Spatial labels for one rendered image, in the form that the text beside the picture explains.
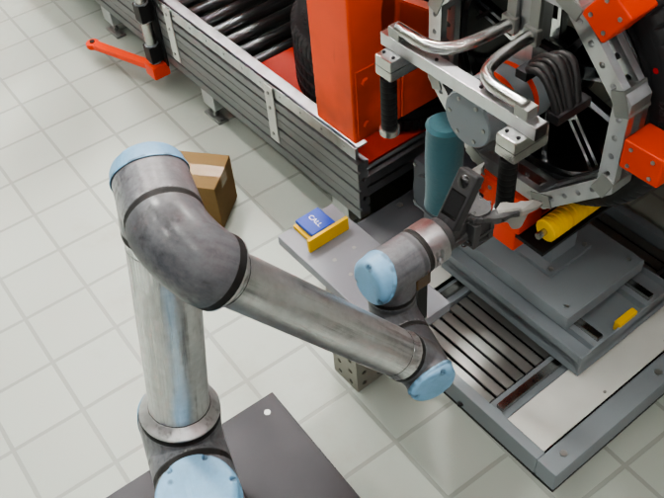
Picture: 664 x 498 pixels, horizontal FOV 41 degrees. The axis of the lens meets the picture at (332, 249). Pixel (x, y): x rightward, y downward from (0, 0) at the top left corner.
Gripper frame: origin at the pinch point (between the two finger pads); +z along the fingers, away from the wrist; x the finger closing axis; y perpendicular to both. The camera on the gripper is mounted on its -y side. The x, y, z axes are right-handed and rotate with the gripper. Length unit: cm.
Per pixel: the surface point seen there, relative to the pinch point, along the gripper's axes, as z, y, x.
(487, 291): 21, 69, -21
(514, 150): -3.5, -10.6, 2.1
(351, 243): -13, 38, -36
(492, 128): 4.9, -3.1, -10.8
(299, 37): 27, 33, -109
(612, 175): 18.5, 4.3, 9.1
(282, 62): 33, 56, -129
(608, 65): 18.5, -18.8, 3.3
